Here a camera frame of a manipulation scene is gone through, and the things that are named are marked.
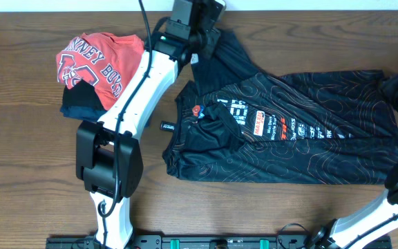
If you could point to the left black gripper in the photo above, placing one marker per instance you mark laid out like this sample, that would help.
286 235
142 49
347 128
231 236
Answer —
209 43

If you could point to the black orange-lined jersey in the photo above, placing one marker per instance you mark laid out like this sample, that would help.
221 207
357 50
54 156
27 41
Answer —
237 123

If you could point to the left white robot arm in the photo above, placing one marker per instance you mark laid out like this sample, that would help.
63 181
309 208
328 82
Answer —
134 76

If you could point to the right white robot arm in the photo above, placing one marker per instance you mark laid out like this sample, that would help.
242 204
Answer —
377 218

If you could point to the orange printed t-shirt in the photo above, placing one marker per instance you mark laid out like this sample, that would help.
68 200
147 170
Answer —
103 60

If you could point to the black folded shirt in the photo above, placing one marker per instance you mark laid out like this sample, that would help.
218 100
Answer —
81 95

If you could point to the navy folded shirt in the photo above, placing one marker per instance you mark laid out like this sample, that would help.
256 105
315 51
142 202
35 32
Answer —
82 113

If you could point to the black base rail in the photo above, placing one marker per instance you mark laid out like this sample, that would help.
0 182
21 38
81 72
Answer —
158 242

